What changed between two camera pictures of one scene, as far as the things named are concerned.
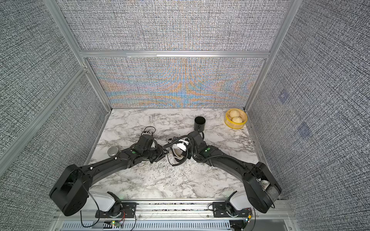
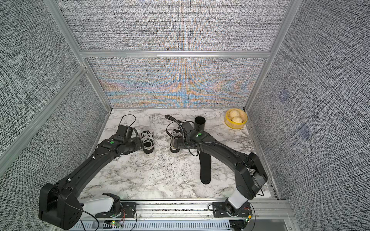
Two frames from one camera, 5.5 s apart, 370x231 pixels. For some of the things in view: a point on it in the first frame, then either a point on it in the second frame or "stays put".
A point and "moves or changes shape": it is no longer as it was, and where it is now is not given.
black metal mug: (199, 122) stays put
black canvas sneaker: (179, 148) moves or changes shape
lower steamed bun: (237, 119) stays put
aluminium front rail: (187, 209) stays put
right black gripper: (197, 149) to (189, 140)
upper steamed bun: (233, 113) stays put
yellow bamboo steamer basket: (235, 118) stays put
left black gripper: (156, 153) to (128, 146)
